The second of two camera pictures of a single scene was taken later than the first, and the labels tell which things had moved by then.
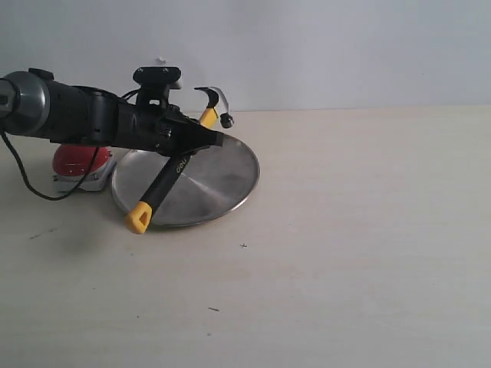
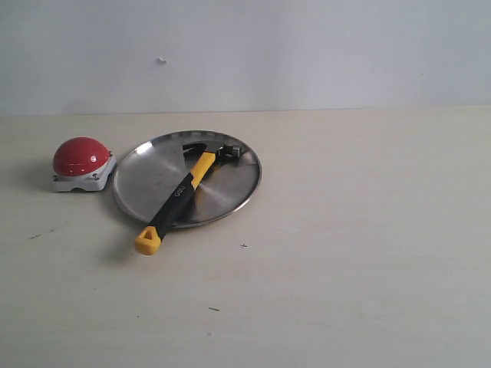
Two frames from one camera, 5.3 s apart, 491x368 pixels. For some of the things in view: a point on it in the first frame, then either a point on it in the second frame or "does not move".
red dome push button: x=70 y=162 does not move
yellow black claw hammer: x=139 y=218 → x=149 y=241
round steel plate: x=214 y=182 does not move
